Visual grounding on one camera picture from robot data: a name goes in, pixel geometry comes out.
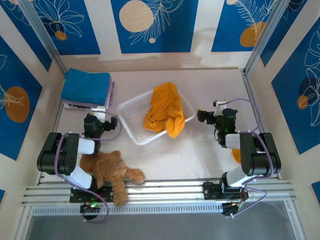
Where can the white plastic perforated basket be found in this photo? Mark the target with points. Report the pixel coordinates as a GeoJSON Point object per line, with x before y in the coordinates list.
{"type": "Point", "coordinates": [131, 117]}

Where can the orange t-shirt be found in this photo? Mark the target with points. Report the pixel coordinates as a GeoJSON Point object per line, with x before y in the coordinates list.
{"type": "Point", "coordinates": [165, 107]}

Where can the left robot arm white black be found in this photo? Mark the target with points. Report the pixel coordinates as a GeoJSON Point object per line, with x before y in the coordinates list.
{"type": "Point", "coordinates": [62, 155]}

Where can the white patterned folded t-shirt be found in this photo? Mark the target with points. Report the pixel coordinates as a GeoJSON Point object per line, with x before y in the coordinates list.
{"type": "Point", "coordinates": [75, 106]}

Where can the white cup with orange lid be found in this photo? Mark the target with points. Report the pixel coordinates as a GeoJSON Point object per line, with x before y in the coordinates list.
{"type": "Point", "coordinates": [236, 155]}

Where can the brown teddy bear plush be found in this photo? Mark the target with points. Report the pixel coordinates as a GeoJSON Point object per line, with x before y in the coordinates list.
{"type": "Point", "coordinates": [110, 165]}

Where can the blue folded t-shirt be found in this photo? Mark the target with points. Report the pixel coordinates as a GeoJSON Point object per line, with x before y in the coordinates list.
{"type": "Point", "coordinates": [85, 87]}

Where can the black left controller box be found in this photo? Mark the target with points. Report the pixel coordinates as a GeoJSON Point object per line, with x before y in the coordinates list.
{"type": "Point", "coordinates": [87, 208]}

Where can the black controller box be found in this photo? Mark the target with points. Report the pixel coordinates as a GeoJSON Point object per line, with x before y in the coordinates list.
{"type": "Point", "coordinates": [228, 210]}
{"type": "Point", "coordinates": [87, 208]}

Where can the black right controller box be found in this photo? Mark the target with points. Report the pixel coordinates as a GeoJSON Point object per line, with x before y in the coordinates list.
{"type": "Point", "coordinates": [228, 210]}

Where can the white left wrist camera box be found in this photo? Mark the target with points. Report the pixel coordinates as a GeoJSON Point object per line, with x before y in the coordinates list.
{"type": "Point", "coordinates": [98, 110]}

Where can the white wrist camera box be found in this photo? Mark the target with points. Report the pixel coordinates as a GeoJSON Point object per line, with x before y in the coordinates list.
{"type": "Point", "coordinates": [98, 110]}
{"type": "Point", "coordinates": [221, 102]}

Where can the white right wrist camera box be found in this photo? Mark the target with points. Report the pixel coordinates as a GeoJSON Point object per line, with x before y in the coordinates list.
{"type": "Point", "coordinates": [221, 102]}

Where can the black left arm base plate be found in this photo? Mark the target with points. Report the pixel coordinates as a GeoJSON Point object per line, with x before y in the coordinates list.
{"type": "Point", "coordinates": [105, 190]}

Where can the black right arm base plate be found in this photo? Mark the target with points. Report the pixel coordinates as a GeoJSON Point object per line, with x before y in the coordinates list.
{"type": "Point", "coordinates": [210, 191]}

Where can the aluminium front rail frame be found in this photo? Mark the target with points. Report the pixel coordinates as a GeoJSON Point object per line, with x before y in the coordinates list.
{"type": "Point", "coordinates": [175, 190]}

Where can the aluminium corner post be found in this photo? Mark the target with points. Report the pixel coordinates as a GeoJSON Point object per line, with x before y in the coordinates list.
{"type": "Point", "coordinates": [265, 32]}
{"type": "Point", "coordinates": [42, 32]}

